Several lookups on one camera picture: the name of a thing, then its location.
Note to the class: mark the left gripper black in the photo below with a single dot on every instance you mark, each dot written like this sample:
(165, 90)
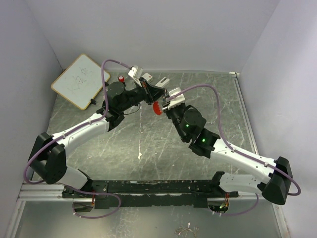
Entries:
(152, 93)

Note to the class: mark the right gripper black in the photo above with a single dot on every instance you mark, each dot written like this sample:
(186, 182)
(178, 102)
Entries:
(168, 111)

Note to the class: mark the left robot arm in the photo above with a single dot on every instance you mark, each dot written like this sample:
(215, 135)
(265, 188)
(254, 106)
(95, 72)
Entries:
(48, 155)

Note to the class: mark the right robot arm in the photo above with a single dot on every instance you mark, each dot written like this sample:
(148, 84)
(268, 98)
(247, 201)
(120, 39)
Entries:
(269, 177)

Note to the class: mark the white green staple box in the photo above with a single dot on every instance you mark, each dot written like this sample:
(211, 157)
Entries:
(148, 77)

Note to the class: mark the red black stamp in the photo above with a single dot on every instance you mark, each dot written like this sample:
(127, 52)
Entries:
(121, 79)

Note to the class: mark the yellow framed whiteboard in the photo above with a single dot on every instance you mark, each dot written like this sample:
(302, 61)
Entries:
(80, 82)

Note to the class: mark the black base bar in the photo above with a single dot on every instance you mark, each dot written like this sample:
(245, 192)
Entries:
(194, 193)

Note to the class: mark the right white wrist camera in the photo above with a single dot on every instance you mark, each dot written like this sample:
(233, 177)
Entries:
(177, 98)

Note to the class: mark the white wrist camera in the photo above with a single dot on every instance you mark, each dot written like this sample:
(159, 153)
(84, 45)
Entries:
(177, 98)
(135, 73)

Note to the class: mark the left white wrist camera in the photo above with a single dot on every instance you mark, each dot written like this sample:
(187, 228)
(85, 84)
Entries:
(135, 73)

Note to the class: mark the aluminium rail frame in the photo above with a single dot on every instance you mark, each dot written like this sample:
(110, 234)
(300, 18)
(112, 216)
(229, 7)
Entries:
(155, 208)

